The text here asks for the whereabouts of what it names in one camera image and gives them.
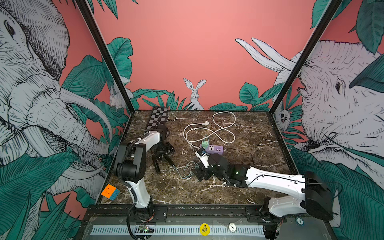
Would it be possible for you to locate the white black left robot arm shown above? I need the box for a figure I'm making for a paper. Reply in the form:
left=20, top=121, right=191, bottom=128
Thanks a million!
left=113, top=125, right=175, bottom=216

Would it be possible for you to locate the thin black cable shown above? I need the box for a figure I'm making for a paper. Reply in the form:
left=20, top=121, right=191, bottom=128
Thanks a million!
left=224, top=147, right=256, bottom=166

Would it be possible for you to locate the green charger plug adapter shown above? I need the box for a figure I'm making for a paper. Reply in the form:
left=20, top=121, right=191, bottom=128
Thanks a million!
left=201, top=140, right=209, bottom=149

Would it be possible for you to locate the white slotted rail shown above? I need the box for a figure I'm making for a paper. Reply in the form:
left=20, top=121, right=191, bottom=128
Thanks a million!
left=90, top=225, right=265, bottom=237

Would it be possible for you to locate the purple power strip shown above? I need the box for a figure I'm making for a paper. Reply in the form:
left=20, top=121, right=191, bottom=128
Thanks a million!
left=204, top=145, right=224, bottom=155

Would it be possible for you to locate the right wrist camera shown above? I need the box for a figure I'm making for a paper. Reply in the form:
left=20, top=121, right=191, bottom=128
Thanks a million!
left=195, top=148, right=209, bottom=169

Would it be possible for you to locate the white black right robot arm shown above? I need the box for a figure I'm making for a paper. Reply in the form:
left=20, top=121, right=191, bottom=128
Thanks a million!
left=194, top=149, right=334, bottom=221

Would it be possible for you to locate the teal usb cable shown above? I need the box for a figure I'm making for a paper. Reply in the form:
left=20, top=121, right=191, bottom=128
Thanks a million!
left=169, top=161, right=202, bottom=181

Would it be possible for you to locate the yellow round sticker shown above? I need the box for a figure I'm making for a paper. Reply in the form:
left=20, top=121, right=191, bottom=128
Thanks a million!
left=200, top=223, right=211, bottom=236

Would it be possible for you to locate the orange blue puzzle cube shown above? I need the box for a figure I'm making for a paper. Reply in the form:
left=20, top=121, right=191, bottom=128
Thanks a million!
left=101, top=184, right=120, bottom=201

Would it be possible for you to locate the black white checkerboard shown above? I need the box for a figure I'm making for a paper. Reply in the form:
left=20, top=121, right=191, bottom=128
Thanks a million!
left=146, top=107, right=169, bottom=130

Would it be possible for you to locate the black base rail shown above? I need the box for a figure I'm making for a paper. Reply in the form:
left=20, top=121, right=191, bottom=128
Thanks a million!
left=89, top=204, right=301, bottom=224

